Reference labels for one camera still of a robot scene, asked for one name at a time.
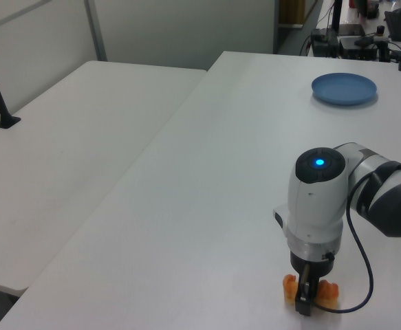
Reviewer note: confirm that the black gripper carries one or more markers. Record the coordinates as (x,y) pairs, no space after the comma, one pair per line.
(320,268)

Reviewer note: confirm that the orange braided bread loaf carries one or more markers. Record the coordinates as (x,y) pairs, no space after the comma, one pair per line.
(291,287)

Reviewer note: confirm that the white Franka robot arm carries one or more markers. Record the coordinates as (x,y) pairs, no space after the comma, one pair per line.
(317,206)

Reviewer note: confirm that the blue round plate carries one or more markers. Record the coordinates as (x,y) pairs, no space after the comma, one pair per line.
(344,87)

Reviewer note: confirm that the grey control box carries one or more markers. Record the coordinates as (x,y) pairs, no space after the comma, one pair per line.
(358,48)

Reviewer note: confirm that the black electronics box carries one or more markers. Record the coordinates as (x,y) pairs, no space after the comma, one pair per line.
(324,43)

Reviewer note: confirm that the black flat laptop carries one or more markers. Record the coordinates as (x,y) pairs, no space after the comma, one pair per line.
(351,30)

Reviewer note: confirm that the small black button device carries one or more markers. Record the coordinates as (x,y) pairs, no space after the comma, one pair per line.
(380,30)

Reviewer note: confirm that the thin black stand pole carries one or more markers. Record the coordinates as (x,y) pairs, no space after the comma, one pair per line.
(336,15)

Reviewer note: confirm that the grey partition post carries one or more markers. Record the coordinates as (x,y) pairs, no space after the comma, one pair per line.
(96,31)

